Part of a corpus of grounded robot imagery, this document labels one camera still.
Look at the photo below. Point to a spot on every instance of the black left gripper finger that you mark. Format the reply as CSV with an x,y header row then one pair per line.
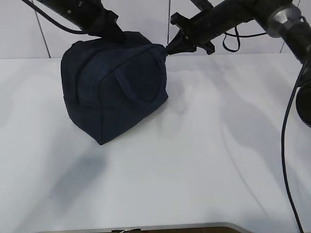
x,y
113,32

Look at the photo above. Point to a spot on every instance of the dark blue lunch bag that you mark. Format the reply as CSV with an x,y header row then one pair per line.
x,y
109,87

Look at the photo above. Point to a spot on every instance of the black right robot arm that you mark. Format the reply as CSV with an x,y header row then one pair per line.
x,y
278,18

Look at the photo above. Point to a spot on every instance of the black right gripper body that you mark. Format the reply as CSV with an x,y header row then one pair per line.
x,y
193,27

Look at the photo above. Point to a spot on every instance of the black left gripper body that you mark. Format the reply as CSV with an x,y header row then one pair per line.
x,y
90,15

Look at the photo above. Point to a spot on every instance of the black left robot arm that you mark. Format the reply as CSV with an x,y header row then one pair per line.
x,y
64,9

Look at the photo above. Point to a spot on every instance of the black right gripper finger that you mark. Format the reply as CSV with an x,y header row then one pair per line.
x,y
172,50
179,42

